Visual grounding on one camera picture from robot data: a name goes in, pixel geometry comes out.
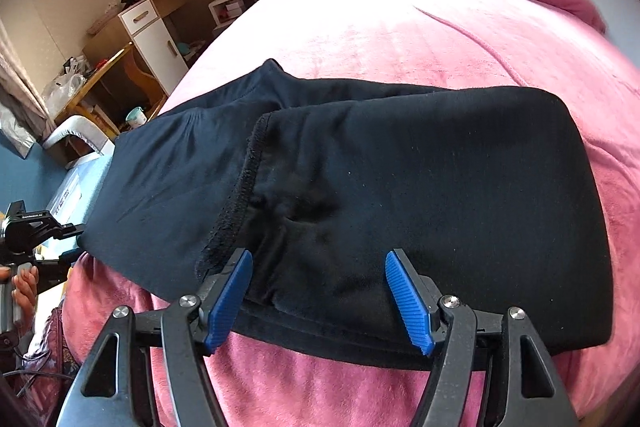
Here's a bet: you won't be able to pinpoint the maroon jacket left sleeve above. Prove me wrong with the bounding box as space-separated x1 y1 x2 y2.
12 306 80 426

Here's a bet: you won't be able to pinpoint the person left hand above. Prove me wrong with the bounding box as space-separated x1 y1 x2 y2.
0 265 39 336

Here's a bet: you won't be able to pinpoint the pink floral curtain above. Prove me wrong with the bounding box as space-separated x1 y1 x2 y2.
0 25 54 158

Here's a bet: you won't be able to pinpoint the black pants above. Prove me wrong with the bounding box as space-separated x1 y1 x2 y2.
79 60 613 369

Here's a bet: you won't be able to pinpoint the teal white cup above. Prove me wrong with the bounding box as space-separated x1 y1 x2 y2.
126 106 148 129

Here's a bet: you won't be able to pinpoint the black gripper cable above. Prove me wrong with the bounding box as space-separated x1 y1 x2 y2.
0 330 76 400

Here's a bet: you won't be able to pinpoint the pink bed sheet mattress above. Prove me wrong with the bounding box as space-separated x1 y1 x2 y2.
62 0 639 426

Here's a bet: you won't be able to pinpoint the wooden desk white cabinet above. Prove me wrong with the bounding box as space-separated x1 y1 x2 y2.
54 0 214 138

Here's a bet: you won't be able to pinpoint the white bedside table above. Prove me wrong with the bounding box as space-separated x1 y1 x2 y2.
208 0 258 28

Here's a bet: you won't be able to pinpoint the white plastic bag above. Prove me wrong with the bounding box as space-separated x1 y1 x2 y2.
42 54 91 119

